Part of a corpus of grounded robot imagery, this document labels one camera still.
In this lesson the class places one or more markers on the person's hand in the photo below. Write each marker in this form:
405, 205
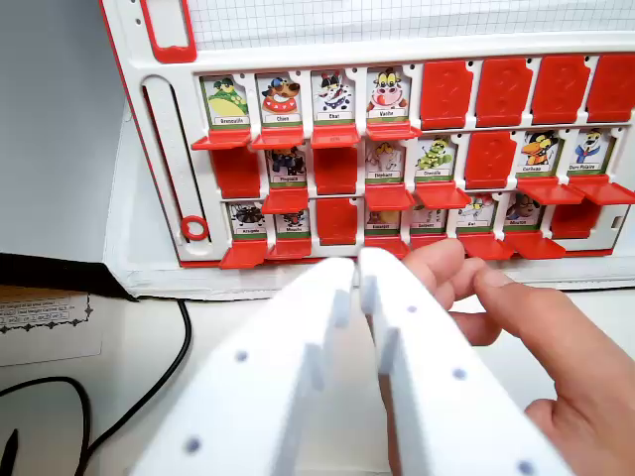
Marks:
570, 357

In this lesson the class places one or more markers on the white printed paper sheet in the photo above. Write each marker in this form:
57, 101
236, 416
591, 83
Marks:
44, 327

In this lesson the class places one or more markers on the black pointed object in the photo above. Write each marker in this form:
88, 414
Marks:
10, 456

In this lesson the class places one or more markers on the red and white game board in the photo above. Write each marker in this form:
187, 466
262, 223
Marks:
347, 124

